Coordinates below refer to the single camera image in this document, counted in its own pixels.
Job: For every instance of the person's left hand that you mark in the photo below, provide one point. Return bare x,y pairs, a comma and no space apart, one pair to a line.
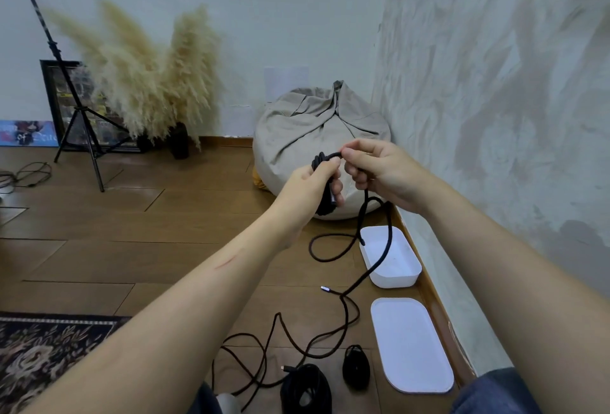
300,194

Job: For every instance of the person's right hand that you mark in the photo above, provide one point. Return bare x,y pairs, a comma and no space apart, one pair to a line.
395,175

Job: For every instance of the person's left thumb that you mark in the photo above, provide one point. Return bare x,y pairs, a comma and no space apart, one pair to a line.
326,167

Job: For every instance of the person's right thumb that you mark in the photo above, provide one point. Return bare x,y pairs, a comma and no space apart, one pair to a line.
367,147

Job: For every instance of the person's right forearm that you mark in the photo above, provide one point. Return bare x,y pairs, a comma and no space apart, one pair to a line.
514,285

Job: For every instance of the person's left forearm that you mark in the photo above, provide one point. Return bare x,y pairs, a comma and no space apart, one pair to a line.
181,313

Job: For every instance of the beige bean bag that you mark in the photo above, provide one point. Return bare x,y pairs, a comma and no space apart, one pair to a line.
295,127

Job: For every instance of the white plastic box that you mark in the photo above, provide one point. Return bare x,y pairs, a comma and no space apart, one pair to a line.
391,261

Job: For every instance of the black vase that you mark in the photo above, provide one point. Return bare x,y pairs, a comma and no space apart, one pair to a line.
178,141
144,143

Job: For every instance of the white plastic lid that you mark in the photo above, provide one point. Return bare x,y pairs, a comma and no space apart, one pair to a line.
410,344

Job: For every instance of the dried pampas grass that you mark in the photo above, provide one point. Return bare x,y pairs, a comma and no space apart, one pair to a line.
143,80

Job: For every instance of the black tripod stand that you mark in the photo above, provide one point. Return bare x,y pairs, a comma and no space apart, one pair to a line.
76,108

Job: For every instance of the black framed picture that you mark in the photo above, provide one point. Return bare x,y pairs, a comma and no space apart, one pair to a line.
62,104

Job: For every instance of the blue poster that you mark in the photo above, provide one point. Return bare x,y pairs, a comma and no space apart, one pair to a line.
24,133

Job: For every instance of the dark floral rug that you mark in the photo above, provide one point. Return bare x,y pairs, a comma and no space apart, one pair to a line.
43,356

